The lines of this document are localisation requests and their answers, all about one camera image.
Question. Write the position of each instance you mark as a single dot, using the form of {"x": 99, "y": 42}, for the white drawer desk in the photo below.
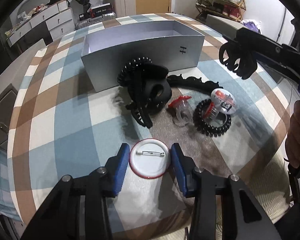
{"x": 58, "y": 19}

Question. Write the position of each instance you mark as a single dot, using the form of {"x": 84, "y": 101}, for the white round pin badge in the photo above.
{"x": 149, "y": 158}

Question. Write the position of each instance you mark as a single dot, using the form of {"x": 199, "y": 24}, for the plaid blue brown bed cover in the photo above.
{"x": 60, "y": 125}

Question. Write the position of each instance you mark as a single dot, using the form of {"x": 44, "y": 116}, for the small black hair claw clip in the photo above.
{"x": 237, "y": 59}

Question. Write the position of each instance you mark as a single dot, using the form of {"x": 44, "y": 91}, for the grey bedside cabinet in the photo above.
{"x": 8, "y": 95}

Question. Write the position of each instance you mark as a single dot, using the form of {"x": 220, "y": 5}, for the grey box lid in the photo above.
{"x": 223, "y": 26}

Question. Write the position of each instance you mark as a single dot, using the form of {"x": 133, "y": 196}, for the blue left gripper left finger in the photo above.
{"x": 121, "y": 161}

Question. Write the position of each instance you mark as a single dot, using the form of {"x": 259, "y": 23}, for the long black banana hair clip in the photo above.
{"x": 192, "y": 83}

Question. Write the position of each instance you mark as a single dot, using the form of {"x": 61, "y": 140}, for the large black hair claw clip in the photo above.
{"x": 149, "y": 91}

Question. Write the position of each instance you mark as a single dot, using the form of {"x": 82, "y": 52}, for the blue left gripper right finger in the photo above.
{"x": 182, "y": 166}

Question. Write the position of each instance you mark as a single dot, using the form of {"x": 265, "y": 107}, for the silver hard-shell suitcase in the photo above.
{"x": 91, "y": 21}

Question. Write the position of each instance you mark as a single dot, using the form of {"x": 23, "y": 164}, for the printed round pin badge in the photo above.
{"x": 224, "y": 101}

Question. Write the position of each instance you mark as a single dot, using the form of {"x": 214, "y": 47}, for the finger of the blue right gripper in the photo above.
{"x": 273, "y": 63}
{"x": 253, "y": 41}

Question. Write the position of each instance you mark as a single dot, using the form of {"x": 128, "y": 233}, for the person's right hand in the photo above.
{"x": 292, "y": 143}

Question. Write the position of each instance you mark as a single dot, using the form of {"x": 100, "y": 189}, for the grey rectangular cardboard box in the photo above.
{"x": 168, "y": 43}

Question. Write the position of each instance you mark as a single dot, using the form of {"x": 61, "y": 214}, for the grey arched mirror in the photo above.
{"x": 28, "y": 5}

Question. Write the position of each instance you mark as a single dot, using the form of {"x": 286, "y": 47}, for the black red shoe box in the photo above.
{"x": 100, "y": 10}

